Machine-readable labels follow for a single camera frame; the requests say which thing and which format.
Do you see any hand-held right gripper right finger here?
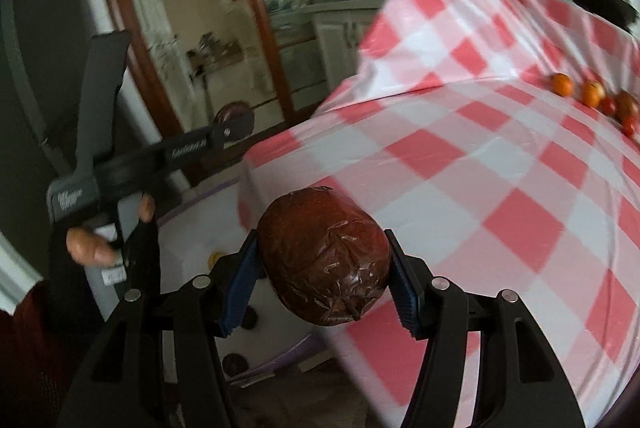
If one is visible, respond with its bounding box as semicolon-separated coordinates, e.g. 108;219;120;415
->
384;229;587;428

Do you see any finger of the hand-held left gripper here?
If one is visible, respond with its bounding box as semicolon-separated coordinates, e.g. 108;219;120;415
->
202;121;253;150

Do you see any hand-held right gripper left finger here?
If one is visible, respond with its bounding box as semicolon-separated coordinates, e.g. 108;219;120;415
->
65;231;261;428

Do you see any white plate with purple rim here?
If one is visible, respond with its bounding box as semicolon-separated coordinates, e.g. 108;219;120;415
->
87;181;333;381

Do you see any dark red wrinkled fruit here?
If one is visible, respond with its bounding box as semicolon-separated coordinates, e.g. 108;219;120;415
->
256;187;392;325

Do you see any person's left forearm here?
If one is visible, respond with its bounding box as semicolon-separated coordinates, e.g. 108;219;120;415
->
0;233;66;359

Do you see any person's left hand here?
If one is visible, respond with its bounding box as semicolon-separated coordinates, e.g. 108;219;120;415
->
66;194;157;267

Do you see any red white checkered tablecloth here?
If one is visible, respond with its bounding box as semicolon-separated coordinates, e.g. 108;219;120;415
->
237;0;640;428

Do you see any white cabinet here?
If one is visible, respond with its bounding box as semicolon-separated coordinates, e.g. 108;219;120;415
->
305;1;391;94

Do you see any orange tangerine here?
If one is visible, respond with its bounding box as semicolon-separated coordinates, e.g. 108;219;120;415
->
550;73;574;97
580;79;605;108

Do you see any brown wrinkled apple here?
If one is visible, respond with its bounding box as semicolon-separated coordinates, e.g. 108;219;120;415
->
614;89;640;123

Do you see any brown wooden door frame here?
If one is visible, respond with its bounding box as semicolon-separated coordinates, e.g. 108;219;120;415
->
95;0;373;189

